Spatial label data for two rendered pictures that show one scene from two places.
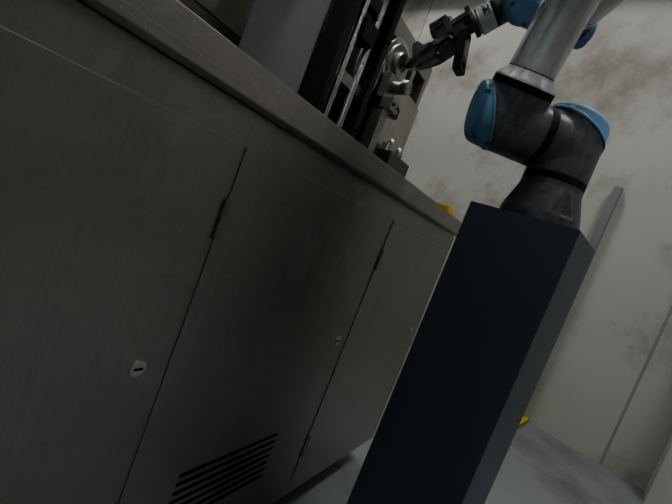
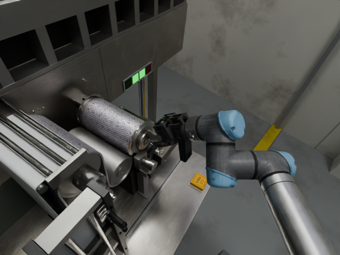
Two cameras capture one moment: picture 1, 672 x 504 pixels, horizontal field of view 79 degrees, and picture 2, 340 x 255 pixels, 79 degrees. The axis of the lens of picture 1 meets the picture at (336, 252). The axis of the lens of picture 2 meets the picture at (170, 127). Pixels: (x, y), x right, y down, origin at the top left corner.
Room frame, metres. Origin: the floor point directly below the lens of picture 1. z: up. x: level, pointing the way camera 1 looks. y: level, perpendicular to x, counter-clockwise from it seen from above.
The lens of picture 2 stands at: (0.75, -0.05, 1.86)
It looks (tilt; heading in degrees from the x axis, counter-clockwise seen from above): 48 degrees down; 358
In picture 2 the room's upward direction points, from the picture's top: 6 degrees clockwise
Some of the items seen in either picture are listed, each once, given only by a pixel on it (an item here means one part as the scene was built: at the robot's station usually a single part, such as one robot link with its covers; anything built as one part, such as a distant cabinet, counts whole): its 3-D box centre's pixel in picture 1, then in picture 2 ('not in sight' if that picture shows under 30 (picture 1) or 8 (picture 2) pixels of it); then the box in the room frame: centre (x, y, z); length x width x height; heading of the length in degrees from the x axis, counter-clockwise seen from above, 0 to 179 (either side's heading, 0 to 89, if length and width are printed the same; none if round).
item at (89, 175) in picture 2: not in sight; (89, 180); (1.01, 0.14, 1.33); 0.06 x 0.06 x 0.06; 60
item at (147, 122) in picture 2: (395, 65); (141, 138); (1.24, 0.03, 1.25); 0.15 x 0.01 x 0.15; 150
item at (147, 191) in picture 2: (377, 128); (144, 176); (1.19, 0.02, 1.05); 0.06 x 0.05 x 0.31; 60
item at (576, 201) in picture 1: (544, 202); not in sight; (0.83, -0.35, 0.95); 0.15 x 0.15 x 0.10
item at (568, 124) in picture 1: (565, 145); not in sight; (0.83, -0.34, 1.07); 0.13 x 0.12 x 0.14; 94
